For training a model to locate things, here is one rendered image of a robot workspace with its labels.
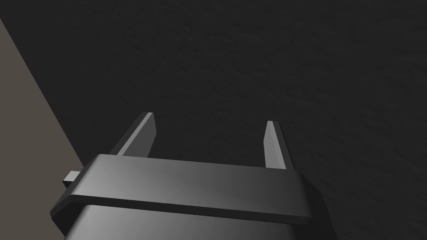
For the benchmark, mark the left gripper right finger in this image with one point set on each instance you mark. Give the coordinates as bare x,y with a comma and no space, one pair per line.
276,149

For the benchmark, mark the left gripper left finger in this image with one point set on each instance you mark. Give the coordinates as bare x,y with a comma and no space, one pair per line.
138,139

